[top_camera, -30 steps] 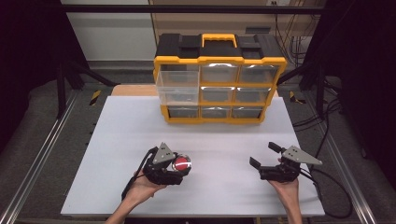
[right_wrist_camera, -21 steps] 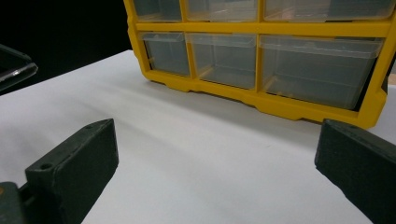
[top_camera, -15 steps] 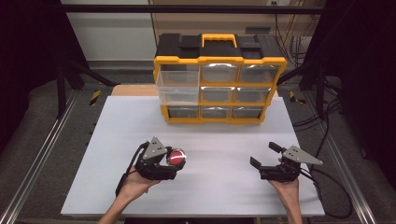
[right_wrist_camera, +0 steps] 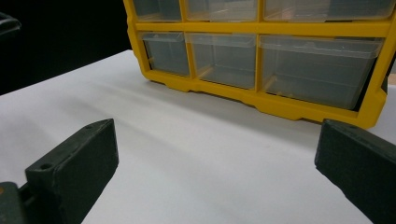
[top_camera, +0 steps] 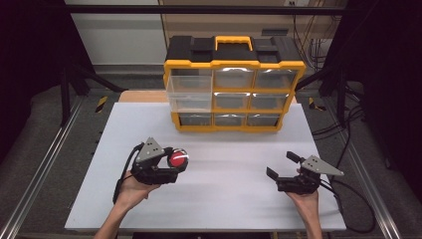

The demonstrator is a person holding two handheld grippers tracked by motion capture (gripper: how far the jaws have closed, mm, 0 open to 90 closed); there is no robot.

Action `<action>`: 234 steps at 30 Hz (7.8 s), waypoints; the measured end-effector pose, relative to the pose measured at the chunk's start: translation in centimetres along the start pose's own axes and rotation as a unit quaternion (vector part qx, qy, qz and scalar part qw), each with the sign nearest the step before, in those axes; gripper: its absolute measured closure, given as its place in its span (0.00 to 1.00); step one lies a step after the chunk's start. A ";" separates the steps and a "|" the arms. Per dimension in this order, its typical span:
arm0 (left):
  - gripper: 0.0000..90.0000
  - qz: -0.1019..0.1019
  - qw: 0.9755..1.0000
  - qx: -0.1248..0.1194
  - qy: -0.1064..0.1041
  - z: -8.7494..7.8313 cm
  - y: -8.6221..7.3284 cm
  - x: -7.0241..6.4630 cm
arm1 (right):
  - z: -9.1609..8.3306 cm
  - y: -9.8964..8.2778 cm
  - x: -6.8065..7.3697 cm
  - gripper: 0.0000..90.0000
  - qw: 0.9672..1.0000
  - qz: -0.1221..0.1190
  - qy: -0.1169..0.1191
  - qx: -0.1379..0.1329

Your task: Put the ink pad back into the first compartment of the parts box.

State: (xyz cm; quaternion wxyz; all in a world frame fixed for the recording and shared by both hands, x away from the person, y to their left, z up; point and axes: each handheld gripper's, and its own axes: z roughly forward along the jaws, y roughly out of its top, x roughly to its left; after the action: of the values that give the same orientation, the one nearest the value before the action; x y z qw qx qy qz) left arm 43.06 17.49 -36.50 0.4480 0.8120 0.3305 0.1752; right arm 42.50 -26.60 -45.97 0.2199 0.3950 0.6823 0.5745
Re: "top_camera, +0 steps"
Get person's left hand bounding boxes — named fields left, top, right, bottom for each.
left=114, top=169, right=162, bottom=209

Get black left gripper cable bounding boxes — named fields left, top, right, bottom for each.
left=112, top=142, right=144, bottom=205

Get black curtain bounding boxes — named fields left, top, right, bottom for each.
left=0, top=0, right=95, bottom=164
left=326, top=0, right=422, bottom=188

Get person's right hand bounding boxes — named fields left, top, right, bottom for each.
left=286, top=167, right=321, bottom=215

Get aluminium rail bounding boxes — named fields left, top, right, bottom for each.
left=0, top=95, right=87, bottom=239
left=342, top=141, right=404, bottom=239

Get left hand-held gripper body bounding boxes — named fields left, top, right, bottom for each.
left=129, top=136, right=180, bottom=186

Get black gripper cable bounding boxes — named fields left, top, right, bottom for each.
left=317, top=178, right=377, bottom=234
left=112, top=142, right=144, bottom=205

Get hanging wall cables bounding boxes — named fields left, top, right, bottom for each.
left=292, top=14, right=329, bottom=72

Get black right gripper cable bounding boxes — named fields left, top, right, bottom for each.
left=317, top=178, right=377, bottom=234

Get wooden board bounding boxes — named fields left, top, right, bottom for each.
left=118, top=90, right=169, bottom=104

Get pulled-out clear plastic drawer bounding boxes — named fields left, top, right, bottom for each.
left=166, top=75, right=214, bottom=113

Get black horizontal bar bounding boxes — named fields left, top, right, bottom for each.
left=64, top=4, right=346, bottom=15

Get yellow and black tape strip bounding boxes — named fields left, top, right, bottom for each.
left=95, top=96, right=109, bottom=114
left=308, top=97, right=328, bottom=113

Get yellow and black drawer cabinet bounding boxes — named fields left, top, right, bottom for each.
left=162, top=34, right=307, bottom=133

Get bundle of black floor cables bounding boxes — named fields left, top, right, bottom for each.
left=311, top=84, right=366, bottom=137

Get black metal stand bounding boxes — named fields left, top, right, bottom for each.
left=59, top=62, right=127, bottom=127
left=294, top=62, right=351, bottom=124

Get set of clear cabinet drawers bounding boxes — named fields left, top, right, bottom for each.
left=178, top=67, right=299, bottom=127

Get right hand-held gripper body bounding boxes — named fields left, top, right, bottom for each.
left=276, top=154, right=345, bottom=196

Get red ball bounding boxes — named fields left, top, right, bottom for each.
left=166, top=147, right=189, bottom=169

